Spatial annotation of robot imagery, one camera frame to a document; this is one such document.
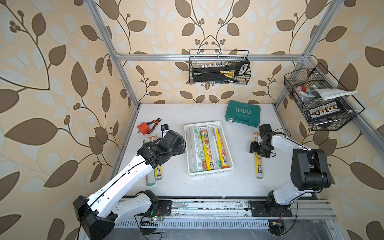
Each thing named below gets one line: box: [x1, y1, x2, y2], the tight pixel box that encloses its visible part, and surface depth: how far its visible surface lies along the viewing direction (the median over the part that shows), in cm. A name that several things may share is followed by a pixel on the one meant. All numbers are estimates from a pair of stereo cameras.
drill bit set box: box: [308, 100, 347, 120], surface depth 68 cm
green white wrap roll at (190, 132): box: [186, 125, 196, 173], surface depth 90 cm
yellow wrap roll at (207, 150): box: [200, 129, 215, 171], surface depth 93 cm
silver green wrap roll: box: [193, 128, 203, 173], surface depth 86 cm
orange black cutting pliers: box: [146, 117, 162, 135], surface depth 111 cm
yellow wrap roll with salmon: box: [213, 128, 228, 169], surface depth 93 cm
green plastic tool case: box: [225, 100, 261, 128], surface depth 111 cm
